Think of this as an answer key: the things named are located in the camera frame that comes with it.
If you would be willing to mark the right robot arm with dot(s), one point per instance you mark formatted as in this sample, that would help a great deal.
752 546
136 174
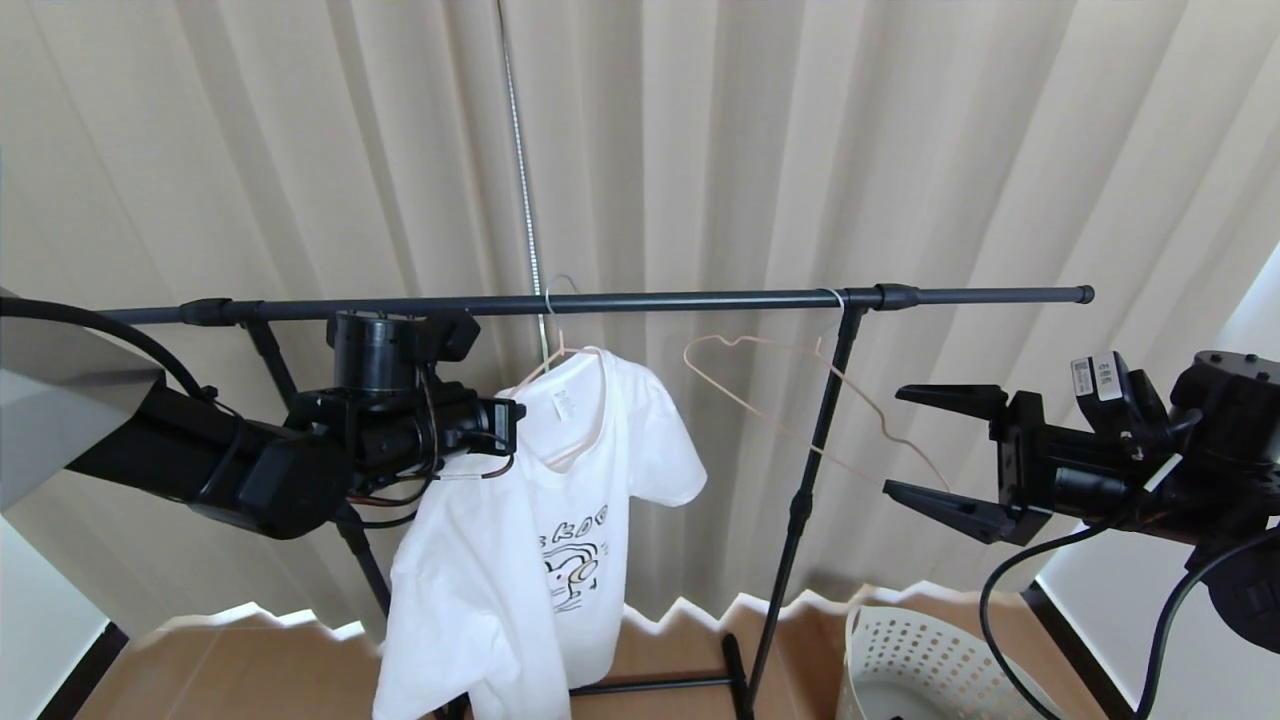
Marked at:
1230 440

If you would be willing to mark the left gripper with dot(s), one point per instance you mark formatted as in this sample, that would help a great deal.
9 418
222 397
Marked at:
450 425

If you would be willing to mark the white printed t-shirt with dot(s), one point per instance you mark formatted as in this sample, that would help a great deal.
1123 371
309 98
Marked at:
480 560

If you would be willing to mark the white curtain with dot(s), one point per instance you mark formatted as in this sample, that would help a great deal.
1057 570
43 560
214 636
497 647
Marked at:
900 150

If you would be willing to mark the white laundry basket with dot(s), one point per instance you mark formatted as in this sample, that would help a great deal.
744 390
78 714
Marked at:
930 665

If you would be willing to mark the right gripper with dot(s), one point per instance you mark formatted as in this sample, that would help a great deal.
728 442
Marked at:
1085 475

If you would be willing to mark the silver curtain wand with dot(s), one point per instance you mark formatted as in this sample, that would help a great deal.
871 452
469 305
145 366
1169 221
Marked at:
520 150

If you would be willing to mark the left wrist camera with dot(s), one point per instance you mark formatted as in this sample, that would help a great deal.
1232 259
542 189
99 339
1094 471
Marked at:
448 335

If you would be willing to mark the black clothes rack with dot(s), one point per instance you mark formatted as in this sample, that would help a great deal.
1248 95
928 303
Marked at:
700 299

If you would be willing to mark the pink clothes hanger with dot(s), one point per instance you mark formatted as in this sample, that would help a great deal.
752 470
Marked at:
770 345
547 310

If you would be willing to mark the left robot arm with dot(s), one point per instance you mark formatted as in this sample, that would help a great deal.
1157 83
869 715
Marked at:
60 410

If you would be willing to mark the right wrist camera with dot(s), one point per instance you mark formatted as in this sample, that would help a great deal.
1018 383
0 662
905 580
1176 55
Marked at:
1110 390

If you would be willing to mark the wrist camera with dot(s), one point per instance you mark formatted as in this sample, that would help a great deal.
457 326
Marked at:
1110 390
448 335

